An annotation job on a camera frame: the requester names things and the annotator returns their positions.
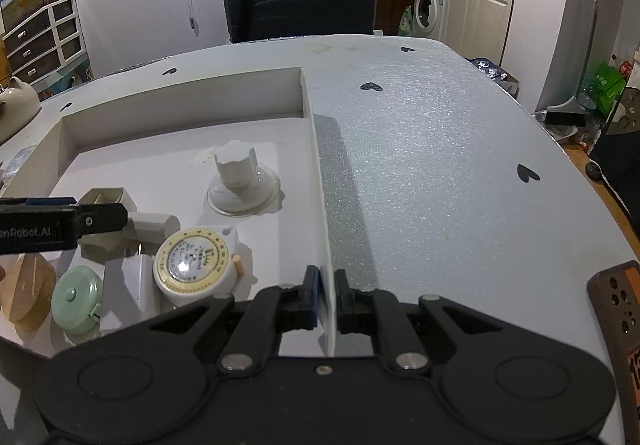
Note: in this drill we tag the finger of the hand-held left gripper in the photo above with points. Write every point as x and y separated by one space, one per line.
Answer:
102 221

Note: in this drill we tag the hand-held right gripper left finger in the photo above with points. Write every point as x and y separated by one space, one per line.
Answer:
314 300

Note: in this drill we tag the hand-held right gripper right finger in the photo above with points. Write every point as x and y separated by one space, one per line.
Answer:
340 305

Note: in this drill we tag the small beige box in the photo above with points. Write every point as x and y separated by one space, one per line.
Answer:
102 197

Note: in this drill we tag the white cylinder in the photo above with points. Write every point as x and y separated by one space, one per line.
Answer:
155 225

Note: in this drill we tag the rounded wooden block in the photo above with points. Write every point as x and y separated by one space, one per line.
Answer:
25 285

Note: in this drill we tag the white charger plug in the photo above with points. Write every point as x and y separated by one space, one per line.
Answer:
130 280

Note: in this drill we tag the white cardboard box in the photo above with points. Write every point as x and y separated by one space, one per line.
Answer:
150 160

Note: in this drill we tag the round green tape measure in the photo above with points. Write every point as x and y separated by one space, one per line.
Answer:
75 297

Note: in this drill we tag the white suction cup knob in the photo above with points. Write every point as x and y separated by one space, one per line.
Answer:
235 165

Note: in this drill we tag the clear plastic wrapper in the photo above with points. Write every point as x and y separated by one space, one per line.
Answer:
17 165

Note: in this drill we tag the round yellow-faced tape measure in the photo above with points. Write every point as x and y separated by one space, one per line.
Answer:
192 262

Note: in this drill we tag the cream ceramic pot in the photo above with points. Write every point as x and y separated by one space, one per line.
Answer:
17 107

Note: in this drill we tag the white drawer cabinet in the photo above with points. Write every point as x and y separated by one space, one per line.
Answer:
42 42

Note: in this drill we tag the brown phone case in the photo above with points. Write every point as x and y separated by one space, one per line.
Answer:
612 305

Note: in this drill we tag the blue patterned bag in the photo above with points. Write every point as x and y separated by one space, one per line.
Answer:
492 72

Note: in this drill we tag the small black round object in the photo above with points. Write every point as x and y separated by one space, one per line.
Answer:
594 171

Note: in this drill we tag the dark chair back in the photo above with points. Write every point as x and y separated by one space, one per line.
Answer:
300 12

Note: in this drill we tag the green-white plastic bag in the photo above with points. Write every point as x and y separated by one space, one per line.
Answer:
406 22

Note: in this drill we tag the white washing machine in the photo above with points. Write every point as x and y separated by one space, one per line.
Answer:
429 7

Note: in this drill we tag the white kitchen cabinet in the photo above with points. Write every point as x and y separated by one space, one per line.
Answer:
475 17

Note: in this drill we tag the green bag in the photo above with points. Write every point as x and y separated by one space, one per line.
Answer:
609 85

